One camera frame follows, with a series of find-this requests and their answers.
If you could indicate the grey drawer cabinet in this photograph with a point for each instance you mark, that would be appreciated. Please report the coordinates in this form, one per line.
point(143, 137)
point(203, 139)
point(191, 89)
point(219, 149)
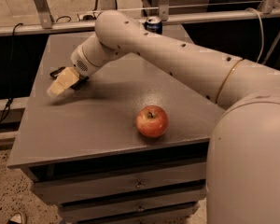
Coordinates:
point(84, 153)

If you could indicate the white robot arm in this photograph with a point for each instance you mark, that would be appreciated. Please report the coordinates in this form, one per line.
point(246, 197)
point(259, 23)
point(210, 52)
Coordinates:
point(243, 160)

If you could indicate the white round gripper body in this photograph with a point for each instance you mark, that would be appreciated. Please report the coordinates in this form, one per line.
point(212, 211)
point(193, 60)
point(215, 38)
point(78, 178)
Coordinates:
point(79, 62)

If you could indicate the grey metal railing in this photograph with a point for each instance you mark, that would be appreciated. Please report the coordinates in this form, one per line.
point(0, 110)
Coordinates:
point(81, 26)

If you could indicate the blue soda can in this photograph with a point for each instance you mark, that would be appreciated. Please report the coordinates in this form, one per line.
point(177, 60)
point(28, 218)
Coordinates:
point(153, 25)

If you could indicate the black rxbar chocolate bar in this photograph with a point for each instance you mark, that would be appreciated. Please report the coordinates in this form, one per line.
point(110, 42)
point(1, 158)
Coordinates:
point(79, 82)

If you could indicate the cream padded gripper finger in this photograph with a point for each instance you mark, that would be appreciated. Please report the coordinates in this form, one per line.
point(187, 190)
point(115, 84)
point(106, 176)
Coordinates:
point(53, 90)

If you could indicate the white power strip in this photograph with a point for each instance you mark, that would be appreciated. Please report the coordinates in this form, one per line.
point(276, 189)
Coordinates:
point(91, 16)

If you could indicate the red apple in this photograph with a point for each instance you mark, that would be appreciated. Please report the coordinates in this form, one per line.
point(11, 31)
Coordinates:
point(152, 121)

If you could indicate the shoe tip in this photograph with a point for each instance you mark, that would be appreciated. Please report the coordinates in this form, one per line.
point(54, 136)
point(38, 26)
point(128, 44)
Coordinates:
point(17, 218)

